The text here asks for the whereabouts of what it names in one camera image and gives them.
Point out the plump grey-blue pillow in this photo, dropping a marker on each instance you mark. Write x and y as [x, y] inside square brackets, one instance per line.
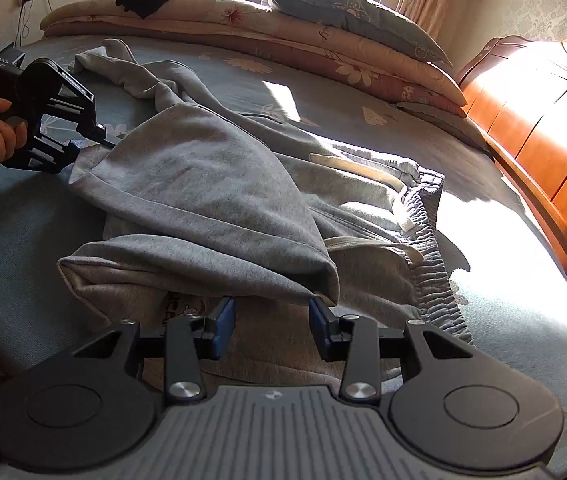
[353, 20]

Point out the grey sweatpants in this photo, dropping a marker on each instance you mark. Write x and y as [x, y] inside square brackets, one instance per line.
[213, 185]

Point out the wooden headboard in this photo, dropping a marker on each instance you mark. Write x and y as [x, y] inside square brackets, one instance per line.
[538, 125]

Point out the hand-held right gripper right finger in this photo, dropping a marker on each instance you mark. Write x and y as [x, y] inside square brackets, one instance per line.
[321, 330]

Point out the flat grey-blue pillow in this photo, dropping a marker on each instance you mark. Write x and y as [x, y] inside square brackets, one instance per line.
[443, 125]

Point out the blue-grey floral bed sheet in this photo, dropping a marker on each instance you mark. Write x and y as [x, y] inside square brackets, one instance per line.
[23, 260]

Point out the folded pink floral quilt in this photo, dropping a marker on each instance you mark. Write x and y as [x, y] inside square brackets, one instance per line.
[288, 45]

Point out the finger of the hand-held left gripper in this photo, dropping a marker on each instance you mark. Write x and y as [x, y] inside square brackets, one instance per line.
[48, 160]
[91, 110]

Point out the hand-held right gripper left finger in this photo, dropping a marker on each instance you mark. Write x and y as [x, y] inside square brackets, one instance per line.
[226, 327]

